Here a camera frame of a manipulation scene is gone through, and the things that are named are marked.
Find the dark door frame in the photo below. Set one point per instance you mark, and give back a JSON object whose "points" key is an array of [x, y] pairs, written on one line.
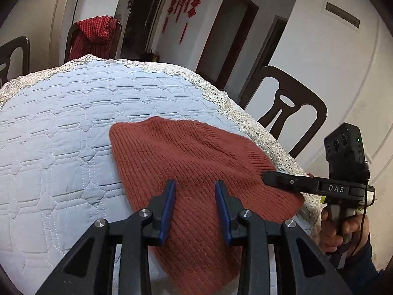
{"points": [[265, 55]]}

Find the rust red knit sweater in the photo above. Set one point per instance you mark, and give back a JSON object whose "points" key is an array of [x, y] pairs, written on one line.
{"points": [[190, 159]]}

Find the light blue quilted table cover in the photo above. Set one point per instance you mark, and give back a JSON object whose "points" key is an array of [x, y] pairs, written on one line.
{"points": [[61, 129]]}

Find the person's right hand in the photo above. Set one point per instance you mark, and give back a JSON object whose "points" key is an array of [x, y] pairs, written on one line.
{"points": [[356, 230]]}

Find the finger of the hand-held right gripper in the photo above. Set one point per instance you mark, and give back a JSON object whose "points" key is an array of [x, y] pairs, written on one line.
{"points": [[288, 182]]}

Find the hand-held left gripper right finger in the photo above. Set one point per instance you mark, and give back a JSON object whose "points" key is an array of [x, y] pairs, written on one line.
{"points": [[221, 212]]}

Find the yellow container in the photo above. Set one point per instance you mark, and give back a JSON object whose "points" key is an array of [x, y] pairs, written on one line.
{"points": [[155, 57]]}

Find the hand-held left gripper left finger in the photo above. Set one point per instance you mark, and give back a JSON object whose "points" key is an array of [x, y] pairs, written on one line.
{"points": [[167, 209]]}

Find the red checked cloth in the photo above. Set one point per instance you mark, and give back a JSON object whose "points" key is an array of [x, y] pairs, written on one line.
{"points": [[92, 33]]}

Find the person's right forearm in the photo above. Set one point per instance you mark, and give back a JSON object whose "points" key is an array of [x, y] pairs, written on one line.
{"points": [[362, 270]]}

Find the grey wall plate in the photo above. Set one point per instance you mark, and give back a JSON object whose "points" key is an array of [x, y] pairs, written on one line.
{"points": [[342, 15]]}

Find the brown door frame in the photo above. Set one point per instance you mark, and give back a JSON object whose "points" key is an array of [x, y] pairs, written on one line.
{"points": [[227, 37]]}

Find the dark glass door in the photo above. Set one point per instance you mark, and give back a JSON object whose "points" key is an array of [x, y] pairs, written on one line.
{"points": [[142, 18]]}

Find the dark wooden chair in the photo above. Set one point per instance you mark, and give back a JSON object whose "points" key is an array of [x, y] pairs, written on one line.
{"points": [[13, 55], [270, 76], [69, 43]]}

